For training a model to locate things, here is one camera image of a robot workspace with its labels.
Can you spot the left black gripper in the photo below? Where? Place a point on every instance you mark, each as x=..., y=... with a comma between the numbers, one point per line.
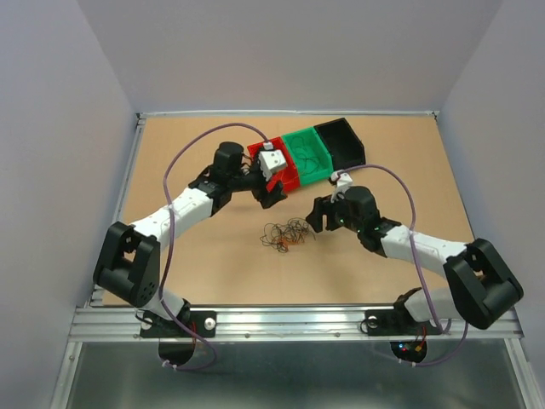
x=274, y=195

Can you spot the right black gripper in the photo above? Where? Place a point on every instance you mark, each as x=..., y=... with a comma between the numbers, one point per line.
x=321, y=206

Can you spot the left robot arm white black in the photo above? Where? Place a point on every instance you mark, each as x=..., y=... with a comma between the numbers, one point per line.
x=129, y=262

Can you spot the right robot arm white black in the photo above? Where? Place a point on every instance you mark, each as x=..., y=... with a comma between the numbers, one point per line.
x=480, y=288

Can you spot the red plastic bin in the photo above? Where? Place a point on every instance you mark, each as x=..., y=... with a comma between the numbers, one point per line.
x=289, y=176

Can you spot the green plastic bin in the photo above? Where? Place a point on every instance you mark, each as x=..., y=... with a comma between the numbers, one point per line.
x=310, y=155

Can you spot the black plastic bin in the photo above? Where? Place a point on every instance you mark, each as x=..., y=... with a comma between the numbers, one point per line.
x=344, y=146

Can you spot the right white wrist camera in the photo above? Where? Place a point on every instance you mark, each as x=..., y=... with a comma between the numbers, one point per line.
x=341, y=181

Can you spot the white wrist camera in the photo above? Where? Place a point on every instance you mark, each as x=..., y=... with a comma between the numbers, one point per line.
x=341, y=181
x=271, y=162

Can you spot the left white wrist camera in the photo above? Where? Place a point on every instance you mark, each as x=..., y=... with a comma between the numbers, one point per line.
x=271, y=162

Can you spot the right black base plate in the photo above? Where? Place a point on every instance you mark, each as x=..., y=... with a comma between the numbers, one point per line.
x=392, y=322

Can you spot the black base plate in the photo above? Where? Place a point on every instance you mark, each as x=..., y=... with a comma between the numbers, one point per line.
x=153, y=326
x=392, y=322

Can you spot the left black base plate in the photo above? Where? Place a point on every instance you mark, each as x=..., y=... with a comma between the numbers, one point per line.
x=153, y=326

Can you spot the aluminium mounting rail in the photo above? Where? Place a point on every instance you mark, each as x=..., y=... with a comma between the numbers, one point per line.
x=236, y=324

